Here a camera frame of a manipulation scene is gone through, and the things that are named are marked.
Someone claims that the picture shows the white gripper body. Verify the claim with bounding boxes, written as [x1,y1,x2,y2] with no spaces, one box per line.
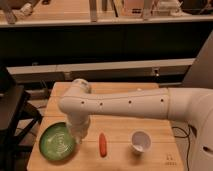
[66,114,90,144]

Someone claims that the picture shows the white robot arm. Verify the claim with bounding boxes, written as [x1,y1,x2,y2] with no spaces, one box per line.
[58,79,213,171]

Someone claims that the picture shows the green ceramic bowl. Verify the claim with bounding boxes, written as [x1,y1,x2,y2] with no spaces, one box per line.
[39,122,76,161]

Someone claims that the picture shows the orange carrot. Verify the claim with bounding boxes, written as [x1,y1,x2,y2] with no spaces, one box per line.
[99,133,107,157]

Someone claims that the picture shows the black side stand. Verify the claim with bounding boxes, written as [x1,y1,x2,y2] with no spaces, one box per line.
[0,63,42,171]

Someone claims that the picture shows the white cup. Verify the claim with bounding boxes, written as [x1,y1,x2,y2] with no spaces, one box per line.
[131,131,151,155]

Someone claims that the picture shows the grey metal rail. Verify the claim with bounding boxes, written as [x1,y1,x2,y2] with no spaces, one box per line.
[8,58,195,83]

